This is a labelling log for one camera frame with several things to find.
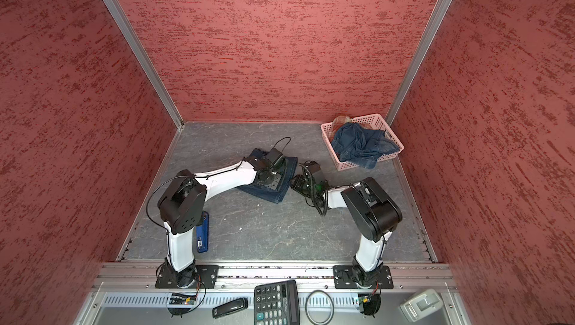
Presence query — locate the dark denim button skirt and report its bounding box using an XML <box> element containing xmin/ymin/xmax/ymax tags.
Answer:
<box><xmin>238</xmin><ymin>148</ymin><xmax>298</xmax><ymax>204</ymax></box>

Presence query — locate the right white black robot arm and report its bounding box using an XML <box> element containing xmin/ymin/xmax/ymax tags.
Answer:
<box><xmin>290</xmin><ymin>161</ymin><xmax>403</xmax><ymax>290</ymax></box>

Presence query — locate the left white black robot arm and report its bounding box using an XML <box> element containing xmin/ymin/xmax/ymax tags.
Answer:
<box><xmin>155</xmin><ymin>154</ymin><xmax>297</xmax><ymax>289</ymax></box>

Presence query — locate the red cloth in basket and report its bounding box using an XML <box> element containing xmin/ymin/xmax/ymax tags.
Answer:
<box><xmin>331</xmin><ymin>115</ymin><xmax>350</xmax><ymax>131</ymax></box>

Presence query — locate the pink perforated plastic basket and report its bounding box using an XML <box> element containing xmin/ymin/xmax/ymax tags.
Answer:
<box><xmin>320</xmin><ymin>114</ymin><xmax>404</xmax><ymax>171</ymax></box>

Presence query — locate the black calculator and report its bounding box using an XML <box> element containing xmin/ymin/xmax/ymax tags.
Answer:
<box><xmin>254</xmin><ymin>279</ymin><xmax>301</xmax><ymax>325</ymax></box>

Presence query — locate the right circuit board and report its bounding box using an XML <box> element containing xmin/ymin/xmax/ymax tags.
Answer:
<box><xmin>358</xmin><ymin>294</ymin><xmax>381</xmax><ymax>317</ymax></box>

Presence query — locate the circuit board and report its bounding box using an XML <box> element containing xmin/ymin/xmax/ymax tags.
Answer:
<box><xmin>169</xmin><ymin>293</ymin><xmax>198</xmax><ymax>306</ymax></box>
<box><xmin>358</xmin><ymin>294</ymin><xmax>381</xmax><ymax>317</ymax></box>

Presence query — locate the left circuit board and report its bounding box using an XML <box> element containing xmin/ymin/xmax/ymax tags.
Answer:
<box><xmin>169</xmin><ymin>293</ymin><xmax>198</xmax><ymax>306</ymax></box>

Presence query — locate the grey white box device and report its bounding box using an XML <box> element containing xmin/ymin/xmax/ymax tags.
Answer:
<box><xmin>399</xmin><ymin>288</ymin><xmax>444</xmax><ymax>323</ymax></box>

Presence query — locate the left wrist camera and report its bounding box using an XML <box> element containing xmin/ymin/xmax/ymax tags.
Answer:
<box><xmin>264</xmin><ymin>148</ymin><xmax>285</xmax><ymax>169</ymax></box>

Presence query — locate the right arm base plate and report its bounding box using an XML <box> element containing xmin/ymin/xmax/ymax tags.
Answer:
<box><xmin>332</xmin><ymin>264</ymin><xmax>394</xmax><ymax>290</ymax></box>

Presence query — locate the black cable loop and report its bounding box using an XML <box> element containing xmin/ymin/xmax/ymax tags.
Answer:
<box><xmin>305</xmin><ymin>289</ymin><xmax>335</xmax><ymax>325</ymax></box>

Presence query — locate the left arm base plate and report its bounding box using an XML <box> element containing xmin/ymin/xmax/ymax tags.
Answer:
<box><xmin>155</xmin><ymin>262</ymin><xmax>220</xmax><ymax>291</ymax></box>

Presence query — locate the aluminium front rail frame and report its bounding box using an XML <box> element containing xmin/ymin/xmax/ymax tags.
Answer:
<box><xmin>76</xmin><ymin>261</ymin><xmax>470</xmax><ymax>324</ymax></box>

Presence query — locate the right aluminium corner post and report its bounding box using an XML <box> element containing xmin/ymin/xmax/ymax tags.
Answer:
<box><xmin>386</xmin><ymin>0</ymin><xmax>453</xmax><ymax>125</ymax></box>

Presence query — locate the aluminium corner post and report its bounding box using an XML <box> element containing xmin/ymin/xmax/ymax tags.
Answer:
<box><xmin>103</xmin><ymin>0</ymin><xmax>185</xmax><ymax>130</ymax></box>
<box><xmin>386</xmin><ymin>0</ymin><xmax>453</xmax><ymax>125</ymax></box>

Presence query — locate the left aluminium corner post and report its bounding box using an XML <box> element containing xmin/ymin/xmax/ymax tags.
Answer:
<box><xmin>103</xmin><ymin>0</ymin><xmax>185</xmax><ymax>130</ymax></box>

